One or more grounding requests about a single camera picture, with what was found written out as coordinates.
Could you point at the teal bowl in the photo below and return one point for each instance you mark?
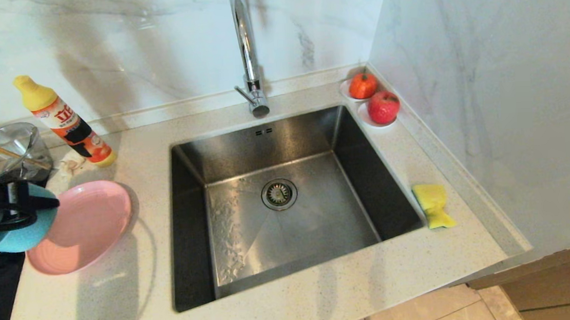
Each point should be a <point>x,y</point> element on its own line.
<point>20,232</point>

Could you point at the wooden chopstick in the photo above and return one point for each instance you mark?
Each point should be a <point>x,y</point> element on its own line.
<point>21,158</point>

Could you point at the pink plate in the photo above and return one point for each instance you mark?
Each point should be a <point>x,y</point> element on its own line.
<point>88,224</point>

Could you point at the yellow-capped dish soap bottle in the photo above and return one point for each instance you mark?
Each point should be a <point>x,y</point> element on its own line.
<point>66,125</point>

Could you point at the yellow green sponge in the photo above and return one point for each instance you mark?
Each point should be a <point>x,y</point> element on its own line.
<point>433,203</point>

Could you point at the metal sink drain strainer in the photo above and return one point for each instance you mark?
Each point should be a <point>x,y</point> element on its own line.
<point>279,194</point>

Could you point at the stainless steel sink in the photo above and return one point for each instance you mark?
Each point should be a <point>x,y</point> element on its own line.
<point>327,226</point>

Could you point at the crumpled white paper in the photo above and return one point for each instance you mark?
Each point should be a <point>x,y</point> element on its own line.
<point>73,164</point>

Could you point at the clear glass bowl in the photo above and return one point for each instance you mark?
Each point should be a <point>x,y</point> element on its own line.
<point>26,149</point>

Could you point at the chrome faucet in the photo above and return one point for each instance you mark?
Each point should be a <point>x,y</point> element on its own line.
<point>248,59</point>

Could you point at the small white dish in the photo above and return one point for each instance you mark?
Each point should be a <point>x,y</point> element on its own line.
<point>363,117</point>
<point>345,92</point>

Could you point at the orange red tomato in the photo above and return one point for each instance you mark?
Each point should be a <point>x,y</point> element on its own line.
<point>363,85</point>

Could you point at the red apple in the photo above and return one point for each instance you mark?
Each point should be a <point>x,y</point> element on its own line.
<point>383,107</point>

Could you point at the light wooden cabinet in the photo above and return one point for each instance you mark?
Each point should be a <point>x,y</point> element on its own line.
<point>555,287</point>

